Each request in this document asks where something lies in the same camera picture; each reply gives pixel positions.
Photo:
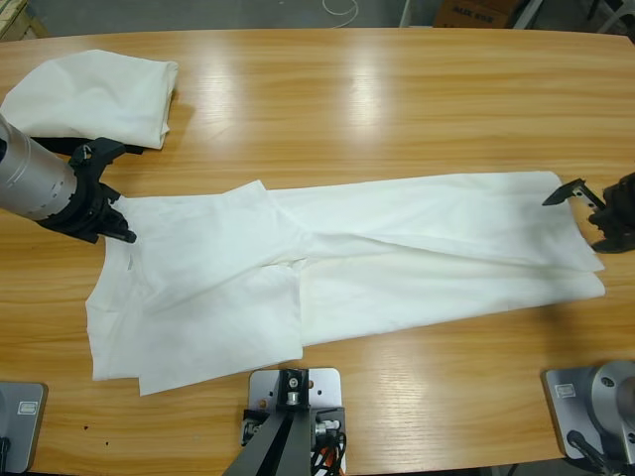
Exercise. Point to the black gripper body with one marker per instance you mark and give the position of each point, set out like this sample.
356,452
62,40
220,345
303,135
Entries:
89,213
620,208

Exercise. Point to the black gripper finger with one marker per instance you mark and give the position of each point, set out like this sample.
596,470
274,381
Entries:
609,247
556,196

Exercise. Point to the black garment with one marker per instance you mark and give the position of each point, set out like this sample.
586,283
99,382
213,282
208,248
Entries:
59,144

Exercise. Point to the white garment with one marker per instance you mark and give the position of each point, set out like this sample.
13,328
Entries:
99,94

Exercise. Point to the white printed t-shirt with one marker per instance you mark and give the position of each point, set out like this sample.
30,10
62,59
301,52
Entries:
347,258

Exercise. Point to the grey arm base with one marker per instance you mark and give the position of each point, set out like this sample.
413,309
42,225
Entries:
25,436
570,411

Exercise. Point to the brown cardboard box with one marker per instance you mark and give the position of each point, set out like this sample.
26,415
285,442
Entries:
471,14

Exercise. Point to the wooden crate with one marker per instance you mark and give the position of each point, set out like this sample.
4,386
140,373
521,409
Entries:
17,17

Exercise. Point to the grey metal leg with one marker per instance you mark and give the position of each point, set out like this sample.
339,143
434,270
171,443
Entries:
405,12

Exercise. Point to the black clamp block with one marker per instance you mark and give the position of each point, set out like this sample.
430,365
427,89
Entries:
252,424
333,414

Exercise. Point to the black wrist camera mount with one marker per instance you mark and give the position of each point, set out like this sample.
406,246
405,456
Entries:
101,149

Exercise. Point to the white metal frame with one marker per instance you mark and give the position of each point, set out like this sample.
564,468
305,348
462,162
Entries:
527,14

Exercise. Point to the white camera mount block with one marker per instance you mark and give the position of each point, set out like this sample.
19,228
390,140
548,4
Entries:
327,389

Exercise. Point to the dark camera post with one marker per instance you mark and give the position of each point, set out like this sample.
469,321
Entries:
283,446

